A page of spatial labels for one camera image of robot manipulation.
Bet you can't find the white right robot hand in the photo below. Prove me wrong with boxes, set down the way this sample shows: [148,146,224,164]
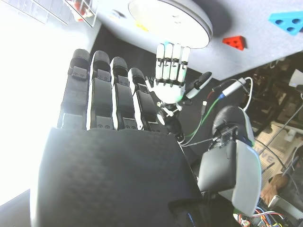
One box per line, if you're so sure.
[29,48,263,227]

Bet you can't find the red triangle block three holes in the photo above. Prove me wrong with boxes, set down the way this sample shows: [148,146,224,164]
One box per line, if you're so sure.
[222,35,247,52]

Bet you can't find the cardboard box with lettering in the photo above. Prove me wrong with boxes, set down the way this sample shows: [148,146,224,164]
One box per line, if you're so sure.
[253,120,303,175]

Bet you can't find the clear plastic compartment box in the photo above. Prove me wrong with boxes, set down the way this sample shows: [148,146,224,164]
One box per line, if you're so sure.
[0,0,99,27]

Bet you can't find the blue triangle block three holes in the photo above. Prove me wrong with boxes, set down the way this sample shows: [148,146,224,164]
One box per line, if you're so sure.
[267,11,303,36]

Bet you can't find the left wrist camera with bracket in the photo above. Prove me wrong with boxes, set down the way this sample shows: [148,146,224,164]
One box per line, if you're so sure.
[155,100,184,125]

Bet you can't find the green cable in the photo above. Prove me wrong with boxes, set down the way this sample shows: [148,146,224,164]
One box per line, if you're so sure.
[183,93,224,140]

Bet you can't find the grey cable adapter blue plug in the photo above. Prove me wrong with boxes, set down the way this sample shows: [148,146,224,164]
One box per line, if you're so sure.
[212,78,248,98]

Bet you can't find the white cable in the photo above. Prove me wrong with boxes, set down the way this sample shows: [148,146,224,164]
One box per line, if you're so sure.
[178,77,254,147]

